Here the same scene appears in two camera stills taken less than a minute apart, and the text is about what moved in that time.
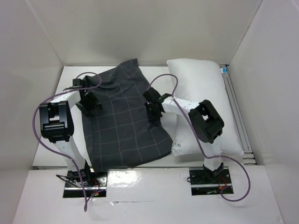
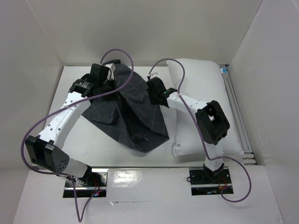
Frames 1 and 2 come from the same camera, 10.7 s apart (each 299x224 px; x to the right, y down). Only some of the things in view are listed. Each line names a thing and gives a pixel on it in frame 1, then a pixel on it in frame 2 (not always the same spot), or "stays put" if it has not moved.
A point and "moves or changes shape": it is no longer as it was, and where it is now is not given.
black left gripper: (94, 102) to (114, 97)
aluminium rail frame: (248, 157) stays put
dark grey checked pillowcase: (120, 133) moves or changes shape
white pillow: (198, 80) stays put
